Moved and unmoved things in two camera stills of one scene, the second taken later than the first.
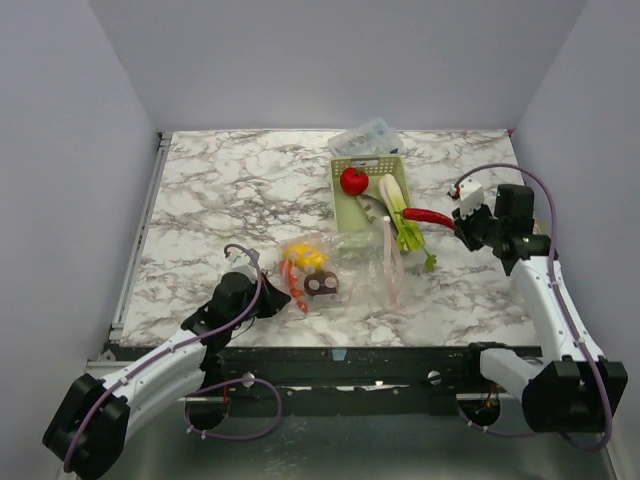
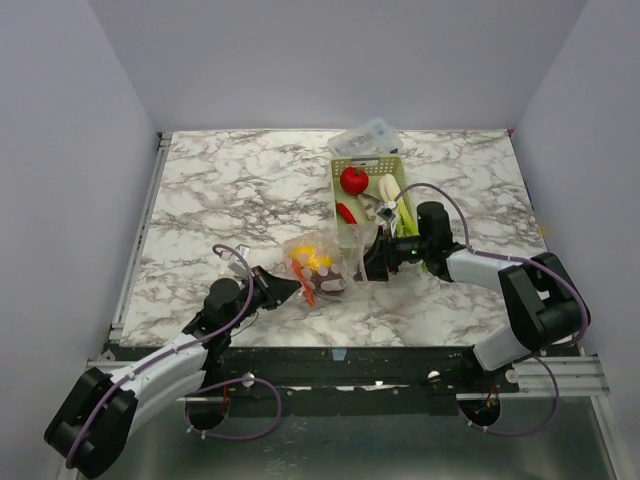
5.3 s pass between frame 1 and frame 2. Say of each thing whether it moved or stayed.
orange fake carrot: moved
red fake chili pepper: moved
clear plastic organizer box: stayed
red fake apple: stayed
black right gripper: moved
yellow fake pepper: stayed
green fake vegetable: stayed
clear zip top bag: moved
